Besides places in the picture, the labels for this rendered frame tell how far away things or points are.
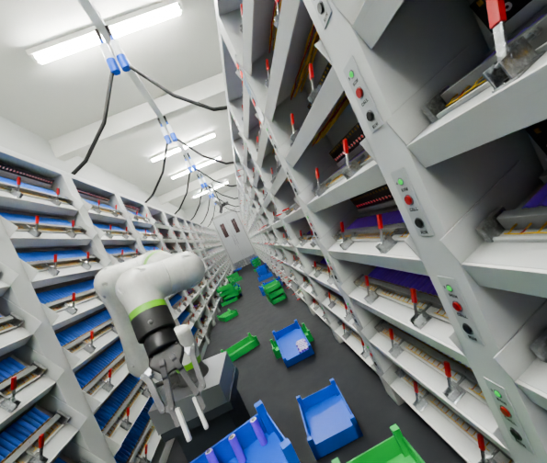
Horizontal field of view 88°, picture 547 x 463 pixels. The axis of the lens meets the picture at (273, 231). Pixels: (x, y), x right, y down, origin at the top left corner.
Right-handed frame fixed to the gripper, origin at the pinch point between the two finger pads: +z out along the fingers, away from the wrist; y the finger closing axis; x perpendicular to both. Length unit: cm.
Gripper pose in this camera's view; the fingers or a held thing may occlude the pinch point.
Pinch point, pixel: (192, 419)
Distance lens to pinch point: 76.7
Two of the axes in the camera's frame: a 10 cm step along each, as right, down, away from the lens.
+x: 1.2, -5.1, -8.5
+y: -8.4, 3.9, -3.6
